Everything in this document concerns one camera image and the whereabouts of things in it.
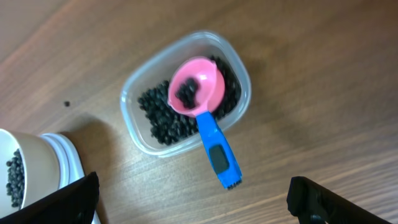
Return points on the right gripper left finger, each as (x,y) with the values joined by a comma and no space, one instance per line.
(75,203)

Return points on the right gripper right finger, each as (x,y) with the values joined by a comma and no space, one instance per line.
(312,203)

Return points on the pink scoop with blue handle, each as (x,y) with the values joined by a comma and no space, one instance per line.
(208,96)

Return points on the white kitchen scale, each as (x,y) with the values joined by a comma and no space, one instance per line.
(71,168)

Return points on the white bowl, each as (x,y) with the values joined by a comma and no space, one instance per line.
(41,168)

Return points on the black beans in bowl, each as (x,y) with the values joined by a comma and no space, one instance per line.
(15,180)

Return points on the clear plastic container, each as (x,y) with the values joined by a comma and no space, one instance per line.
(162,66)

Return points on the black beans in container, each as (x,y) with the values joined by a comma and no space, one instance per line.
(169,127)

